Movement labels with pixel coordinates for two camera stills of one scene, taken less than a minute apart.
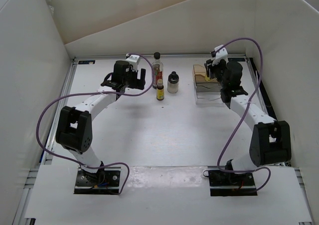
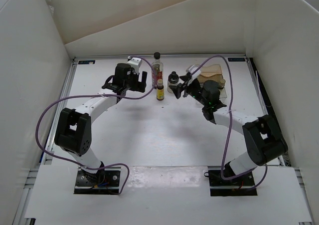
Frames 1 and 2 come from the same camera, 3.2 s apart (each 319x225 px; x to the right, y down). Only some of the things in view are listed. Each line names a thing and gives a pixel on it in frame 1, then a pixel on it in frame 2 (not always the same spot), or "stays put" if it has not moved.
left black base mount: x=103 y=182 stays put
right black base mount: x=223 y=183 stays put
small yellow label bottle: x=160 y=95 stays put
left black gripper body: x=131 y=81 stays put
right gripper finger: x=208 y=68 -> x=177 y=90
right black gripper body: x=219 y=72 -> x=194 y=91
